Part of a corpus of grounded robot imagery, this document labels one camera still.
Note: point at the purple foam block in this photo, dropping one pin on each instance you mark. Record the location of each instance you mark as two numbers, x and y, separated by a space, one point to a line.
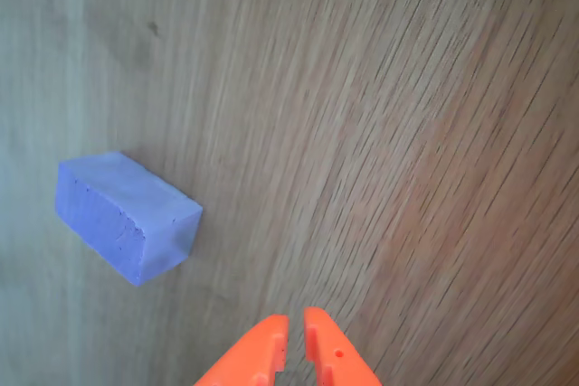
117 214

